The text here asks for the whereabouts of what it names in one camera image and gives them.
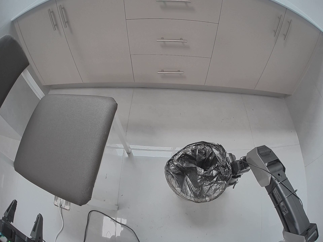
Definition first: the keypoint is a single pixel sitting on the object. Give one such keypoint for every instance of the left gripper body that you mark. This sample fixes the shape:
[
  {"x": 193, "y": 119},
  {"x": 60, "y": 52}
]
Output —
[{"x": 12, "y": 233}]

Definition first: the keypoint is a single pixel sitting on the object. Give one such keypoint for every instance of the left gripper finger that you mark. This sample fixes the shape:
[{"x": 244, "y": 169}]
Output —
[
  {"x": 36, "y": 227},
  {"x": 10, "y": 212}
]

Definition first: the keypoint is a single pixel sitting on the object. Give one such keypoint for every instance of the black plastic bag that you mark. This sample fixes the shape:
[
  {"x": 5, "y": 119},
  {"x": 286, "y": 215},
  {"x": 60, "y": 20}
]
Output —
[{"x": 199, "y": 180}]

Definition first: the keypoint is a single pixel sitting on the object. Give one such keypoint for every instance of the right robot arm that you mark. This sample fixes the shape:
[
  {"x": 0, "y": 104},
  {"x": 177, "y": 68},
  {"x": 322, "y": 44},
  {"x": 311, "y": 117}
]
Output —
[{"x": 280, "y": 185}]

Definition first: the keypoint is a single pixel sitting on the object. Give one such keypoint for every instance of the grey padded white-legged chair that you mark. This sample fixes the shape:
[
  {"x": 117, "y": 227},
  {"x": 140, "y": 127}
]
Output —
[{"x": 63, "y": 135}]

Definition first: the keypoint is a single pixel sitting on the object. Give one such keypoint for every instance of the beige cabinet with drawers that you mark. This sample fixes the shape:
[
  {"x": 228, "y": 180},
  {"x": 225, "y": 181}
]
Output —
[{"x": 171, "y": 34}]

